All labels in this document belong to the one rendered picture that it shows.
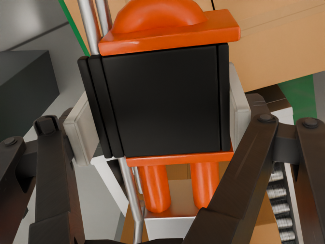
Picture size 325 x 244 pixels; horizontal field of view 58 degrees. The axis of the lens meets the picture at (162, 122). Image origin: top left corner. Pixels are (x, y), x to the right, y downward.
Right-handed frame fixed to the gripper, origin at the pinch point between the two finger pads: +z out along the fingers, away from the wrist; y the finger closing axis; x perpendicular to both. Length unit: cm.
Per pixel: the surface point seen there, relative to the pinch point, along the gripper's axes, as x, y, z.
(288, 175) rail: -65, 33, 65
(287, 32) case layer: -16, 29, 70
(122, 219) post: -110, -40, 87
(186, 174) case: -52, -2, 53
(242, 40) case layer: -17, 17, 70
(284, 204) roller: -86, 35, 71
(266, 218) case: -48, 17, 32
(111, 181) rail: -65, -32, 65
